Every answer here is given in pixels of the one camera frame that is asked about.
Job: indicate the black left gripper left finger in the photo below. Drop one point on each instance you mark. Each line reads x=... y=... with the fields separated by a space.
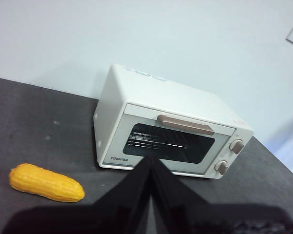
x=107 y=214

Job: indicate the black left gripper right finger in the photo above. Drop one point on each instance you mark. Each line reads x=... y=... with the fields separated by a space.
x=197 y=217

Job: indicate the beige oven knob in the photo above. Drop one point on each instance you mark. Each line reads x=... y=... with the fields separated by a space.
x=221 y=167
x=236 y=146

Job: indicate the white toaster oven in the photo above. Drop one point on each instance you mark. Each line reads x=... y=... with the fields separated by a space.
x=161 y=95

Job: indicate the yellow corn cob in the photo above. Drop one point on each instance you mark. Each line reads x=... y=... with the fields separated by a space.
x=46 y=182

